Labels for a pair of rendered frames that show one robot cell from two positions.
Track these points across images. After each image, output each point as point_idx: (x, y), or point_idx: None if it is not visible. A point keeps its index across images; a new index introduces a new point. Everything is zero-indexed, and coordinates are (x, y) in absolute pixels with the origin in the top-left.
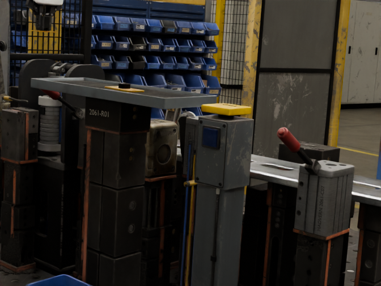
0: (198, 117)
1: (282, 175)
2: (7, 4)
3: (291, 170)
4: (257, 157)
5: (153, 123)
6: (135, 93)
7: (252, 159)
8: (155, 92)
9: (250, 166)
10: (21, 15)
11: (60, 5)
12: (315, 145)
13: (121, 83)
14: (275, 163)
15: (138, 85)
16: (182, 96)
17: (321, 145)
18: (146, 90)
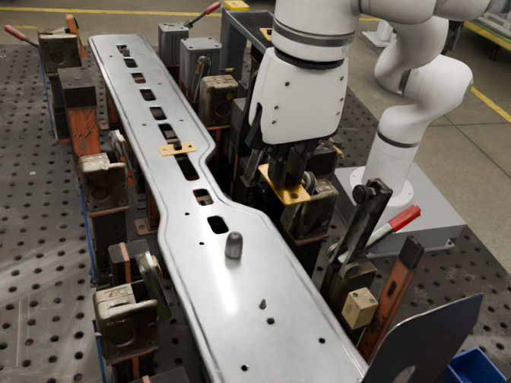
0: (214, 44)
1: (154, 67)
2: (391, 334)
3: (137, 71)
4: (126, 93)
5: (226, 75)
6: (268, 27)
7: (138, 90)
8: (252, 27)
9: (158, 80)
10: None
11: (249, 135)
12: (74, 74)
13: (261, 44)
14: (130, 81)
15: (254, 37)
16: (242, 20)
17: (64, 74)
18: (253, 33)
